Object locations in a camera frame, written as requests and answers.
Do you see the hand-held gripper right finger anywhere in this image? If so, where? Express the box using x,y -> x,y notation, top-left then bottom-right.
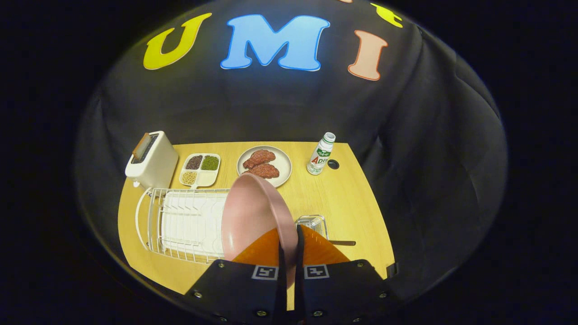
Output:
294,224 -> 398,325

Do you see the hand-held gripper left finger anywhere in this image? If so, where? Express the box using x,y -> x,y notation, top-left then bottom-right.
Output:
183,227 -> 288,325

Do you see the metal wire basket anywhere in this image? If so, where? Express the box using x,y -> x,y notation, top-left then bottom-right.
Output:
296,215 -> 329,240

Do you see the pink plate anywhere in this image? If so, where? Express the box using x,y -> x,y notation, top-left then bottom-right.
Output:
221,173 -> 297,289

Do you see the white wire dish rack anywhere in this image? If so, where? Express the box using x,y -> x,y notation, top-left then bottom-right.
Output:
135,187 -> 231,265

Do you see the white divided bean dish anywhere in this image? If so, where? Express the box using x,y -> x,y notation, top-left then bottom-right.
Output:
179,153 -> 221,189

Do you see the beige plate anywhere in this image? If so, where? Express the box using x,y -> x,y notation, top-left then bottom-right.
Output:
237,145 -> 293,188

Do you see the red meat patty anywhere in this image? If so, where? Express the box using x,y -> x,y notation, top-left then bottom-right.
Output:
242,149 -> 276,170
246,163 -> 280,179

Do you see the white green-label drink bottle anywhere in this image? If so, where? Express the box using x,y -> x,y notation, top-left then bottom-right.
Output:
307,132 -> 336,176

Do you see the white toaster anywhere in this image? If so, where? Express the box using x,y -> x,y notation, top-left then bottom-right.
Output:
125,131 -> 179,189

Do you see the black backdrop cloth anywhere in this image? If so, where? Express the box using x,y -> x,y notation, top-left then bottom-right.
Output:
77,0 -> 508,307

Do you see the toast slice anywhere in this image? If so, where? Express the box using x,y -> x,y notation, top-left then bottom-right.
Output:
132,133 -> 152,158

